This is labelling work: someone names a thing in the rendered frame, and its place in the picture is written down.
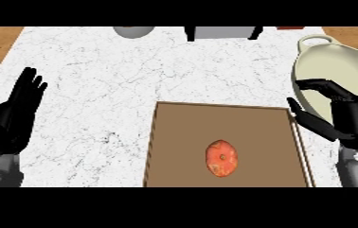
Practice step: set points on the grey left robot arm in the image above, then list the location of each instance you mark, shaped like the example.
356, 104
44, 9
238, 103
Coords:
10, 170

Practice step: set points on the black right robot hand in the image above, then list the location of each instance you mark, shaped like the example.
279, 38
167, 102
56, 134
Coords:
334, 118

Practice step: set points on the cream pot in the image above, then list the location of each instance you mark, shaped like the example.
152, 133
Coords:
326, 71

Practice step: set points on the orange squash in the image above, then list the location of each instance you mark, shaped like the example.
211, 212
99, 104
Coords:
221, 158

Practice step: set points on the grey round bowl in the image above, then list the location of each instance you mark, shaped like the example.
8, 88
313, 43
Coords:
134, 31

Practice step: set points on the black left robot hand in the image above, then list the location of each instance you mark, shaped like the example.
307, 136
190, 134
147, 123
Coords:
17, 112

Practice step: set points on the red object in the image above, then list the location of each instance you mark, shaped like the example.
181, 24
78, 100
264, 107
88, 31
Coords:
291, 27

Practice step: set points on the grey appliance with black legs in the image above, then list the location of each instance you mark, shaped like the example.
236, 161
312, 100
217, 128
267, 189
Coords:
224, 32

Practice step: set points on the brown tray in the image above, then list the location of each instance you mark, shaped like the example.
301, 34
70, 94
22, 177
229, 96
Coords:
224, 146

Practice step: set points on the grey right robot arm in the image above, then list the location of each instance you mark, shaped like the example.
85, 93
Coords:
349, 167

